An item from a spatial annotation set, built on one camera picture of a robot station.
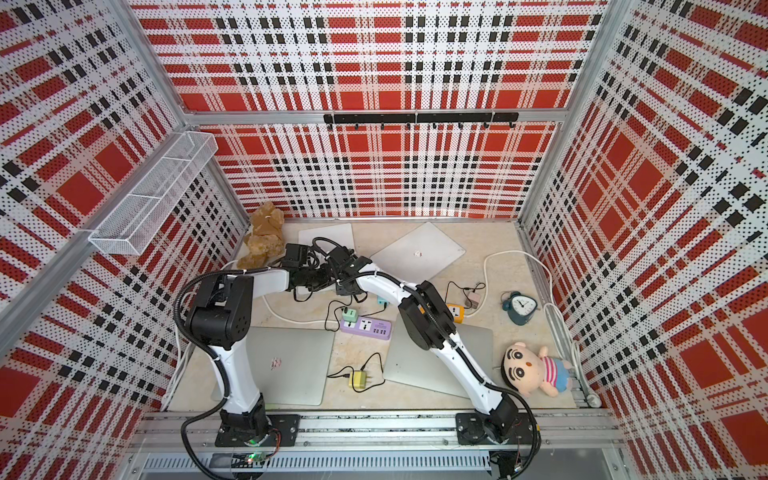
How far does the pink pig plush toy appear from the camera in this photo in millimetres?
765

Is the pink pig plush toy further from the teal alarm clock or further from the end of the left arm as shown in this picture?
the end of the left arm

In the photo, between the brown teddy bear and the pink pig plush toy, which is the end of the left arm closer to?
the brown teddy bear

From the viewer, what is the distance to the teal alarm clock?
0.92 metres

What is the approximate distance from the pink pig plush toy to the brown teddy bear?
33.3 inches

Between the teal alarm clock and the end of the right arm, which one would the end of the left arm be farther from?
the teal alarm clock

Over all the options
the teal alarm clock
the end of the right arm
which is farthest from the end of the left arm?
the teal alarm clock

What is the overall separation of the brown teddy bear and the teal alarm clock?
820mm

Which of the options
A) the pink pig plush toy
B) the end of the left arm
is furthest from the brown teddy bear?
the pink pig plush toy

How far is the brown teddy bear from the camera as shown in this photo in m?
1.01

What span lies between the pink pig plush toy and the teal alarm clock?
135mm

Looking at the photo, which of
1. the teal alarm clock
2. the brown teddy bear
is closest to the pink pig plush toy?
the teal alarm clock

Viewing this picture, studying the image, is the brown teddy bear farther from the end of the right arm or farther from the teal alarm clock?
the teal alarm clock
